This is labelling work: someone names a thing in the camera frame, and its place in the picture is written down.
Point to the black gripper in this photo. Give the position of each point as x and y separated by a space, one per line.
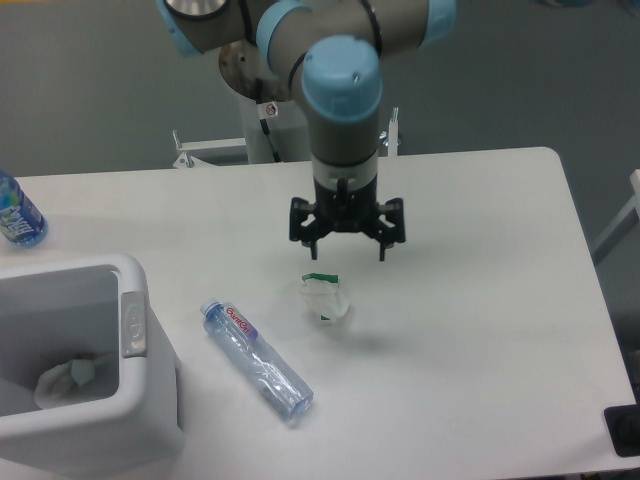
345 211

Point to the white green wrapper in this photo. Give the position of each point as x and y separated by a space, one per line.
323 295

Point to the clear plastic bottle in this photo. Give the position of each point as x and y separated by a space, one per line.
262 366

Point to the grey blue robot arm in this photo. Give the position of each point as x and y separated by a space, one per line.
328 59

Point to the white plastic trash can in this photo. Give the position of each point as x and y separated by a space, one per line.
85 308

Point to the blue labelled water bottle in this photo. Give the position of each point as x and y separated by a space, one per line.
22 224

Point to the crumpled paper in bin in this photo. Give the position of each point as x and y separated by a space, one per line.
77 381

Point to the black clamp at table corner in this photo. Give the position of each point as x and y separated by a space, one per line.
623 426

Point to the white right pedestal bracket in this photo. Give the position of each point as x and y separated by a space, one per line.
390 138

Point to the white pedestal bracket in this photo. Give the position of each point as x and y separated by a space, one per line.
390 138
223 152

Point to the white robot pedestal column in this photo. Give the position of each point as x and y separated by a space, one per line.
274 127

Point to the white left pedestal bracket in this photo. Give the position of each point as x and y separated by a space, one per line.
223 152

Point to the white frame at right edge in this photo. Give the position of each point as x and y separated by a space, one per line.
621 224

